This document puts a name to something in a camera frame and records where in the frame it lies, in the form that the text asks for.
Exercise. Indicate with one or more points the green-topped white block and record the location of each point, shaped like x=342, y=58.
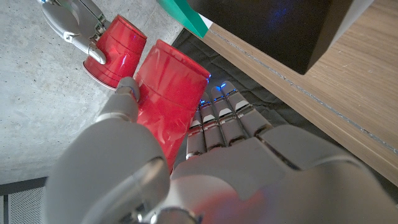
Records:
x=183, y=14

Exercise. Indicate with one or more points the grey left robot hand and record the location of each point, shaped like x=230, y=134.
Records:
x=248, y=174

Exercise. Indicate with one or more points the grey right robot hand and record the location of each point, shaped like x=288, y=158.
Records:
x=71, y=21

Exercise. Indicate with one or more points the red plastic cup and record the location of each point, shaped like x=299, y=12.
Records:
x=119, y=53
x=168, y=93

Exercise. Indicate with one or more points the black-topped white block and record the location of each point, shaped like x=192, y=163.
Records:
x=264, y=28

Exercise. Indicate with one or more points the black curtain backdrop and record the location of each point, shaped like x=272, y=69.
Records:
x=230, y=70

